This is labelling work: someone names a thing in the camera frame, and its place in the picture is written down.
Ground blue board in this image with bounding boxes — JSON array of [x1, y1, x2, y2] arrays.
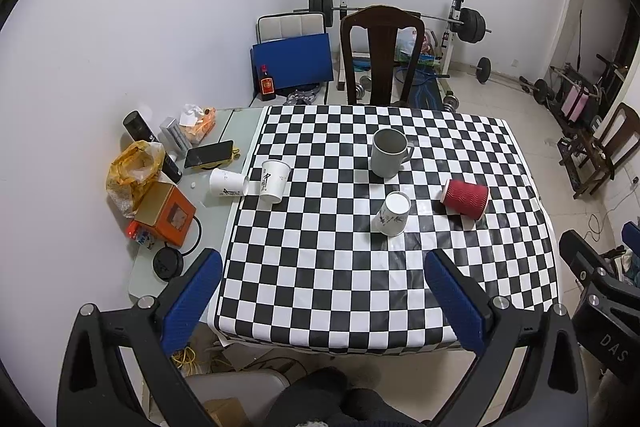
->
[[249, 32, 335, 94]]

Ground person's legs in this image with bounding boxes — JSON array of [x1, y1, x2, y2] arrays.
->
[[267, 366, 433, 427]]

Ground brown wooden chair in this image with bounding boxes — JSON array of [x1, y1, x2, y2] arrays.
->
[[571, 102, 640, 200]]

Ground yellow cable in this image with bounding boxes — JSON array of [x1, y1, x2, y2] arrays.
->
[[172, 344, 201, 378]]

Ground orange cardboard box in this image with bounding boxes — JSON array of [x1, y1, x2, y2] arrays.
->
[[125, 180, 197, 249]]

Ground barbell with black plates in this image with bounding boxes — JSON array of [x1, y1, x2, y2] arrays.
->
[[293, 0, 494, 46]]

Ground black white checkered tablecloth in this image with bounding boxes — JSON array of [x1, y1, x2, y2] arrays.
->
[[207, 104, 560, 354]]

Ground white paper cup thin print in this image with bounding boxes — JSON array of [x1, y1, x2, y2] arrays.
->
[[370, 191, 412, 238]]

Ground yellow plastic bag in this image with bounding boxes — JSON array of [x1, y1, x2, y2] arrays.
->
[[104, 140, 166, 219]]

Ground small barbell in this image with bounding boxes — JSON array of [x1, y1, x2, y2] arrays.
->
[[472, 56, 557, 104]]

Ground orange tissue pack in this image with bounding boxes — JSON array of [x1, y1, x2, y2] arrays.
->
[[177, 104, 219, 146]]

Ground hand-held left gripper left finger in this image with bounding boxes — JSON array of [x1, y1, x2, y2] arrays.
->
[[56, 248, 224, 427]]

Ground white weight bench rack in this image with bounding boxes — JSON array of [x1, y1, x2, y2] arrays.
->
[[334, 0, 469, 94]]

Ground black slim bottle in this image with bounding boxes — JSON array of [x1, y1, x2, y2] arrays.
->
[[159, 151, 184, 186]]

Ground white paper cup bold print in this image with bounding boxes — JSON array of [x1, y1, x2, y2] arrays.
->
[[258, 159, 292, 204]]

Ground dark sauce bottle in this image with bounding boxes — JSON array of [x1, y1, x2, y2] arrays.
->
[[258, 64, 278, 102]]

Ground black cylinder can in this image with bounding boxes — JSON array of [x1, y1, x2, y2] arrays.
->
[[122, 110, 154, 143]]

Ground black smartphone yellow case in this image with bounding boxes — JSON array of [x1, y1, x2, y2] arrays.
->
[[183, 139, 236, 170]]

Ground clear plastic bag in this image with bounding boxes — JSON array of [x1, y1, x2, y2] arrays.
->
[[394, 26, 426, 64]]

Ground red ribbed paper cup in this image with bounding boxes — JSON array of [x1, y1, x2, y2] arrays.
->
[[440, 178, 490, 222]]

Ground black round puck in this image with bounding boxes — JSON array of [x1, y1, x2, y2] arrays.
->
[[151, 245, 185, 281]]

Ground dark wooden dining chair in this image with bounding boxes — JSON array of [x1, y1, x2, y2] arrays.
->
[[338, 5, 426, 108]]

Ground black cable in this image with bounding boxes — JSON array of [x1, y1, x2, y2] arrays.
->
[[176, 213, 204, 259]]

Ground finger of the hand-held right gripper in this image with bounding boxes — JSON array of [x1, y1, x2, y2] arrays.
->
[[621, 221, 640, 260], [558, 230, 623, 290]]

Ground white paper cup red mark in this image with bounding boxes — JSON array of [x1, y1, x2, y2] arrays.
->
[[208, 168, 250, 198]]

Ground grey chair seat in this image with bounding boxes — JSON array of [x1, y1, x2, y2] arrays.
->
[[186, 368, 292, 427]]

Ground silver metal box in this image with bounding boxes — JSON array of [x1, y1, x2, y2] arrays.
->
[[158, 117, 189, 158]]

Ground white padded chair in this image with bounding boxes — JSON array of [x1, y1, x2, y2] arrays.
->
[[256, 12, 329, 44]]

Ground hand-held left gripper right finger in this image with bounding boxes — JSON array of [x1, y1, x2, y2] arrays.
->
[[424, 248, 589, 427]]

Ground grey ceramic mug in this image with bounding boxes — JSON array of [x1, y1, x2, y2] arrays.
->
[[369, 128, 416, 179]]

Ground pink bag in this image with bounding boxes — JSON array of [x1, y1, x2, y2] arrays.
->
[[560, 84, 591, 120]]

